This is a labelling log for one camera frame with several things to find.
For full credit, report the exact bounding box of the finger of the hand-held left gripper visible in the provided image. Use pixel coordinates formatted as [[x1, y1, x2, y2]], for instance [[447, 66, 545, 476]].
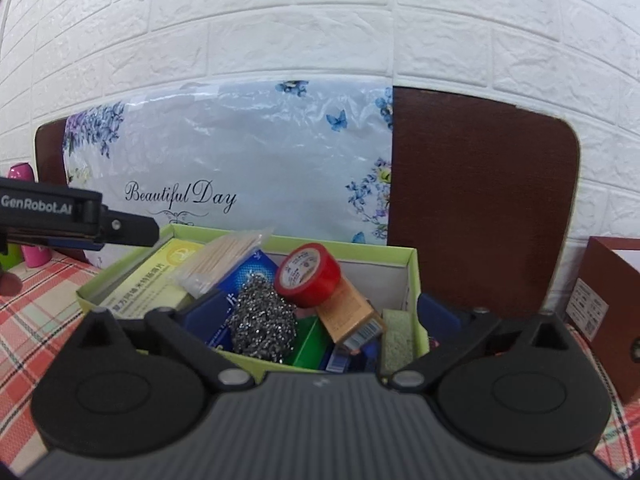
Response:
[[97, 204, 161, 248], [10, 237, 106, 252]]

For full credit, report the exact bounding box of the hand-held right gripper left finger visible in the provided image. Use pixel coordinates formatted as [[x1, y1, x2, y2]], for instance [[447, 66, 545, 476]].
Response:
[[72, 288, 257, 394]]

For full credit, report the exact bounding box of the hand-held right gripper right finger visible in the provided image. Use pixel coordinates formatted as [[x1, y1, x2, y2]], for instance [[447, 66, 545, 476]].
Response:
[[387, 291, 572, 394]]

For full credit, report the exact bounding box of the yellow-green scouring sponge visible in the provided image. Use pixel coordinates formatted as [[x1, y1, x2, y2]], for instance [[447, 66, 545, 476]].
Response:
[[381, 309, 418, 371]]

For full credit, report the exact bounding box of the pale yellow medicine box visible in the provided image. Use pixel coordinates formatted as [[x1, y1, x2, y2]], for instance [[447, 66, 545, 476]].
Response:
[[97, 238, 208, 318]]

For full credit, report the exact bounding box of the steel wool scrubber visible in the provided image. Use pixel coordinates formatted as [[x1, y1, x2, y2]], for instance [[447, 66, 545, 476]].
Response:
[[226, 272, 298, 361]]

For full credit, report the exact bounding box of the clear bag of toothpicks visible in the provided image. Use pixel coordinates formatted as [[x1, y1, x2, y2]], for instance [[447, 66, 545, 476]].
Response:
[[172, 227, 275, 298]]

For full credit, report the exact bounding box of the blue printed packet box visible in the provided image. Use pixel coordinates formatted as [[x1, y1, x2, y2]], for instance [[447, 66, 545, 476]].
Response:
[[207, 250, 282, 351]]

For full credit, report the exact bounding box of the light green cardboard box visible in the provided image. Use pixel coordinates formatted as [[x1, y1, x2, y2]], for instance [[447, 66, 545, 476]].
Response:
[[76, 224, 431, 386]]

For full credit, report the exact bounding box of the gold carton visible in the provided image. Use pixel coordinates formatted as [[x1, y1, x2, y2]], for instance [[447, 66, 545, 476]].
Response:
[[316, 277, 388, 356]]

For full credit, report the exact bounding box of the green plastic item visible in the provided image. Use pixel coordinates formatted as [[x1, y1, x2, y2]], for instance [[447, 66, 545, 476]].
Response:
[[290, 316, 333, 370]]

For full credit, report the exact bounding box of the red tape roll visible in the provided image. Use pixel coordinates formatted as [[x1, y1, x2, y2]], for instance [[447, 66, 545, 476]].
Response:
[[273, 242, 342, 309]]

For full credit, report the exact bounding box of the pink thermos bottle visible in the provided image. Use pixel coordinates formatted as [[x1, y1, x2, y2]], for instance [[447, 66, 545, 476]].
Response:
[[10, 162, 52, 268]]

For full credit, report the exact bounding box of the plaid bed sheet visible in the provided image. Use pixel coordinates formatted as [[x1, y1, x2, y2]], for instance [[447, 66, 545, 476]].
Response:
[[0, 255, 640, 478]]

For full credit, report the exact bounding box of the brown wooden headboard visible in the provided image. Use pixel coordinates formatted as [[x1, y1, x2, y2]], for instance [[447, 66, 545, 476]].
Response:
[[35, 86, 581, 316]]

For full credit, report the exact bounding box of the floral plastic bedding package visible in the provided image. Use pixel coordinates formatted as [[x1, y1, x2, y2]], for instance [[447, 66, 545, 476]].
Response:
[[62, 79, 396, 268]]

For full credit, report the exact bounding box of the brown cardboard shoe box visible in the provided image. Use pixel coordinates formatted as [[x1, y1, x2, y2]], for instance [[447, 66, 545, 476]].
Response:
[[565, 236, 640, 403]]

